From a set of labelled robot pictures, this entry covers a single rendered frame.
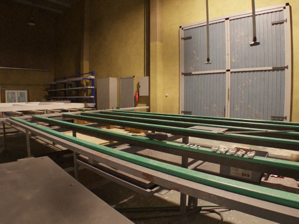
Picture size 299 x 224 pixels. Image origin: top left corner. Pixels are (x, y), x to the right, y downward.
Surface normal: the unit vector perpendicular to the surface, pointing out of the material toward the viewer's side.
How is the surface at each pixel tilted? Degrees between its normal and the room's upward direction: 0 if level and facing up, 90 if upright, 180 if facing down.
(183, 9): 90
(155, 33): 90
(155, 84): 90
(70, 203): 0
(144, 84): 90
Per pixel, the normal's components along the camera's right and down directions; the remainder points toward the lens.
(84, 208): 0.00, -1.00
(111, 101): 0.76, 0.05
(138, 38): -0.65, 0.06
